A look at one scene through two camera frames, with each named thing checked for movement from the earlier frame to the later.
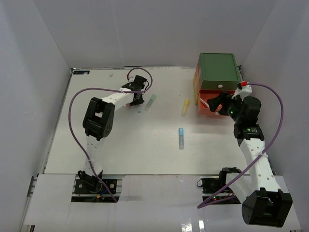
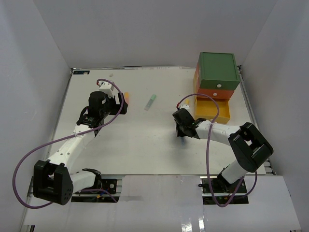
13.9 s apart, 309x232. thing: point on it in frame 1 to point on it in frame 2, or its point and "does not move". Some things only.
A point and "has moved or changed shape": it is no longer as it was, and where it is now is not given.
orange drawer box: (202, 95) has moved or changed shape
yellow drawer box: (195, 84) has moved or changed shape
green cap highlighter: (150, 102) does not move
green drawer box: (218, 71) does not move
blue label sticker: (81, 72) does not move
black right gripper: (224, 98) to (179, 133)
